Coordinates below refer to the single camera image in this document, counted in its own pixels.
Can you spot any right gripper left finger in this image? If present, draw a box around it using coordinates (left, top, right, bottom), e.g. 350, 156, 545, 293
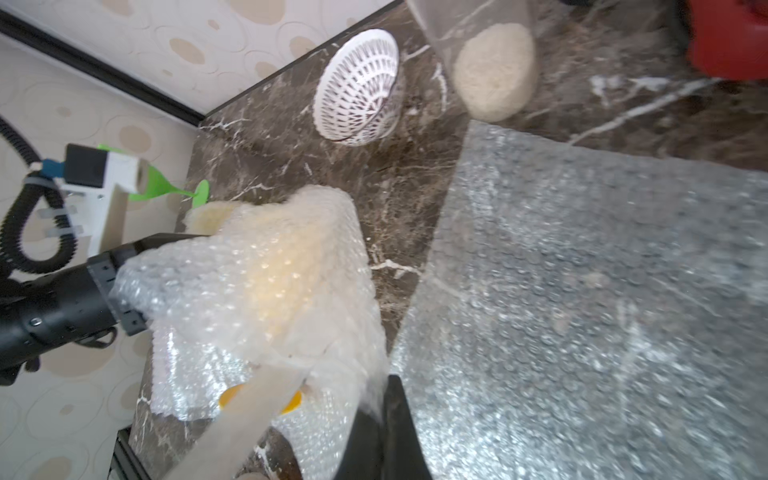
334, 410, 383, 480

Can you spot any clear bubble wrap sheet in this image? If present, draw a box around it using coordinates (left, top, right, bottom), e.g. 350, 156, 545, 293
392, 121, 767, 479

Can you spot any clear jar with powder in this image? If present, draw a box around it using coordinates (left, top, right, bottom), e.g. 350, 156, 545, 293
407, 0, 539, 123

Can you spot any white sink strainer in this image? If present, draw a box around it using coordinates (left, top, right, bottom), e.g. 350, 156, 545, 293
313, 29, 406, 147

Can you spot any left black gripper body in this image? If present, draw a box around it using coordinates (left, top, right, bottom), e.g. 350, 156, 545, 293
1, 233, 193, 384

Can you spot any green wine glass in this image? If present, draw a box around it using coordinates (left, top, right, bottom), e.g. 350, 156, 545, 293
85, 148, 209, 210

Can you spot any beige bubble glass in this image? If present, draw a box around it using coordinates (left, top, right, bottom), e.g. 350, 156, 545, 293
111, 185, 389, 479

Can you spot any red toaster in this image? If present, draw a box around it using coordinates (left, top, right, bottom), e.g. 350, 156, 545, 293
687, 0, 767, 81

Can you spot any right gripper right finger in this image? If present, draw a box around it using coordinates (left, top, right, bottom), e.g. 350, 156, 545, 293
383, 375, 432, 480

